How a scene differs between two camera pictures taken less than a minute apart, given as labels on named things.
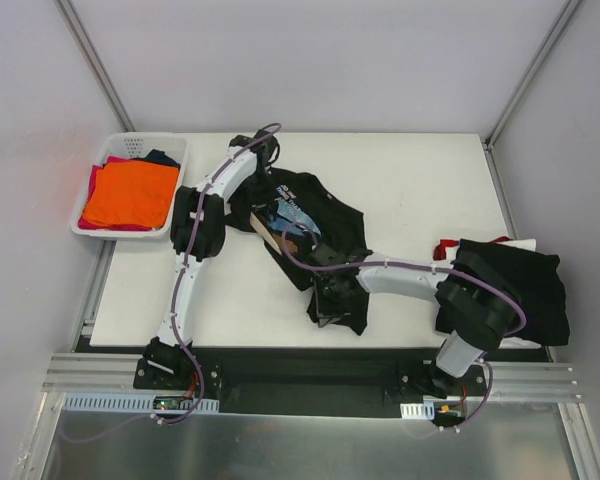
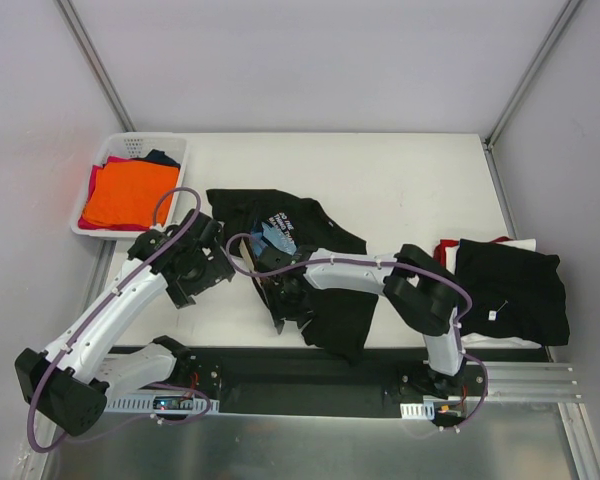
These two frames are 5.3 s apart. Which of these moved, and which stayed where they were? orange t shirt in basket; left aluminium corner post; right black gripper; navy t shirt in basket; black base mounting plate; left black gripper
Moved: right black gripper; left black gripper
Stayed: navy t shirt in basket; left aluminium corner post; orange t shirt in basket; black base mounting plate
